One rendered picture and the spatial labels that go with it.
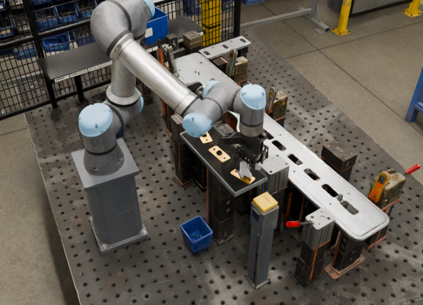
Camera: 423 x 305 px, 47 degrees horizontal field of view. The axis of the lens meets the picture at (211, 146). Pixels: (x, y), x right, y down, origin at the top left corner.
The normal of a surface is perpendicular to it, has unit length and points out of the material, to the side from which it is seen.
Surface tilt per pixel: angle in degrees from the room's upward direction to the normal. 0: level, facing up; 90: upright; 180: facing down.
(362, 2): 91
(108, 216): 90
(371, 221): 0
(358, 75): 0
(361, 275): 0
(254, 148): 90
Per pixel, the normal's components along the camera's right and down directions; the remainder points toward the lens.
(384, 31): 0.00, -0.74
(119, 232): 0.43, 0.61
